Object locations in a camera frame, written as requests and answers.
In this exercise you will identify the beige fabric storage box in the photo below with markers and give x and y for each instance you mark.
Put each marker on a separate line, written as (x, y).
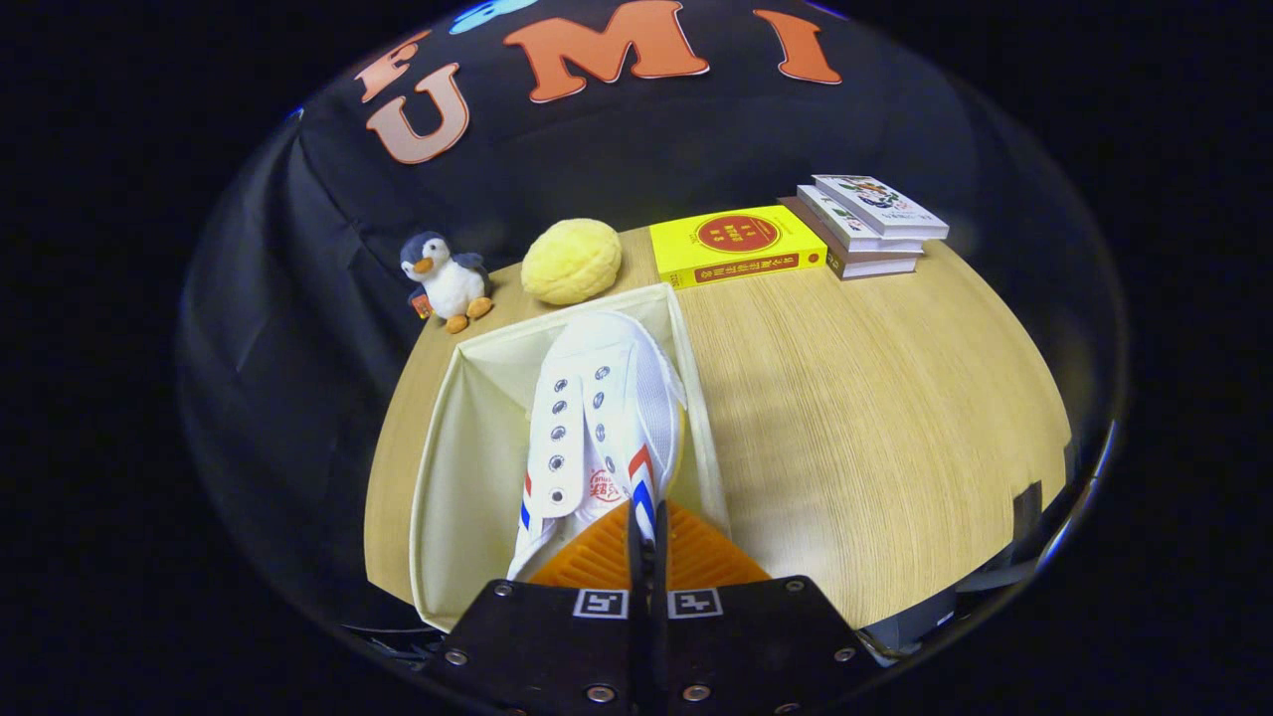
(477, 447)

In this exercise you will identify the penguin plush toy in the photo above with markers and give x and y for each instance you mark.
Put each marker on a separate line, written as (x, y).
(453, 283)

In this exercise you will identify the yellow book with red circle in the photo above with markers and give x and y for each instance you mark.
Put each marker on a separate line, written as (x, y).
(676, 249)

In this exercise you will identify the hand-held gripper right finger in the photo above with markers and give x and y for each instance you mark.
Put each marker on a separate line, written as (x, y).
(746, 646)

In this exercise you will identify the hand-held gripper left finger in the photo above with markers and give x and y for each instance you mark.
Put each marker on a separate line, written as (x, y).
(557, 646)

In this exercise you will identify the yellow round plush bun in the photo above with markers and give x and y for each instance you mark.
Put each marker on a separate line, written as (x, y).
(572, 261)

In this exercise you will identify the white illustrated cover book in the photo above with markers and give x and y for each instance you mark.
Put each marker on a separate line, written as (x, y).
(875, 199)

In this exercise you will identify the brown cover book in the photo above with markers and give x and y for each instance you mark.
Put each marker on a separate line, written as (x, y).
(875, 267)

